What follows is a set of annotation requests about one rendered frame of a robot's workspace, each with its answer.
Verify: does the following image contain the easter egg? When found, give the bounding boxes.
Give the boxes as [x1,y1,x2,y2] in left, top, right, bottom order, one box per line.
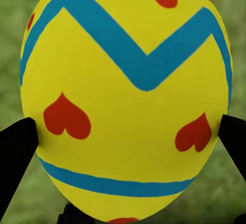
[19,0,233,224]

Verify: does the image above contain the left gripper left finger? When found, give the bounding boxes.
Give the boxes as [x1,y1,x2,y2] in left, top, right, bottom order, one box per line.
[0,117,38,221]

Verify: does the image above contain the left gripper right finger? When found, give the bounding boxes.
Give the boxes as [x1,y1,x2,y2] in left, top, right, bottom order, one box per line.
[218,114,246,181]

